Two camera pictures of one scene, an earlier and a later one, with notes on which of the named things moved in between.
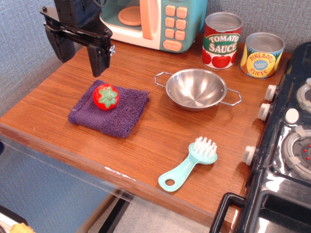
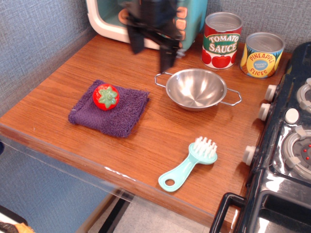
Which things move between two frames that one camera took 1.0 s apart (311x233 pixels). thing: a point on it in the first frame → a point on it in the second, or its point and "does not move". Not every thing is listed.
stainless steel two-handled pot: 197,89 does not move
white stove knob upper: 270,92 does not move
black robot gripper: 80,21 → 158,18
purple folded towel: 118,122 does not move
